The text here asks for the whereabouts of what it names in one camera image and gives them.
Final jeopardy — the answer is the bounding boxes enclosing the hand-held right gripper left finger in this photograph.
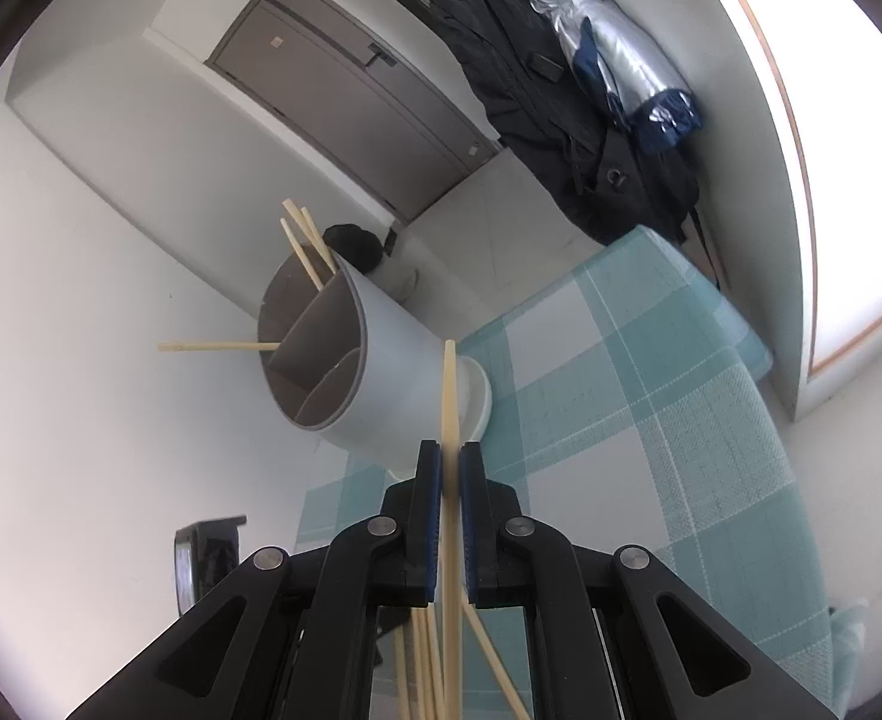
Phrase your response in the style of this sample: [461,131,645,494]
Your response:
[66,439,442,720]

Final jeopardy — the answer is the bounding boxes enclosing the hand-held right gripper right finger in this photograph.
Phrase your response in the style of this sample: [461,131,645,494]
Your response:
[458,440,839,720]

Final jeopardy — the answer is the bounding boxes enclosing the bundle of wooden chopsticks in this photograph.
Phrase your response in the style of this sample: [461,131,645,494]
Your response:
[394,604,530,720]

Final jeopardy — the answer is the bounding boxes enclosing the white grey utensil holder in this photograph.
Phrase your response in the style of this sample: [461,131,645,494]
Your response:
[257,251,494,477]

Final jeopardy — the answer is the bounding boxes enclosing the teal checked tablecloth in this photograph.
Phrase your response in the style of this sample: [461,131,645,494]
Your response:
[295,225,836,720]

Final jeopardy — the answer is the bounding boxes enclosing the beige sack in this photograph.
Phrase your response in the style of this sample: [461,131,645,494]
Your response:
[377,255,419,301]

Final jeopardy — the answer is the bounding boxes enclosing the grey door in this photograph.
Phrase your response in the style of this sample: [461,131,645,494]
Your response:
[205,0,502,222]

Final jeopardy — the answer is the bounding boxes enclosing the black hanging jacket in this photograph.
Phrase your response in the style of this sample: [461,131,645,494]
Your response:
[422,0,701,245]

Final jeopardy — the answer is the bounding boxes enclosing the silver folded umbrella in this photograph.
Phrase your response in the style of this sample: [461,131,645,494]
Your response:
[516,0,704,155]

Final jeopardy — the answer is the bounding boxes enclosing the bright window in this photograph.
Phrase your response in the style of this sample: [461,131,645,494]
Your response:
[681,0,882,421]

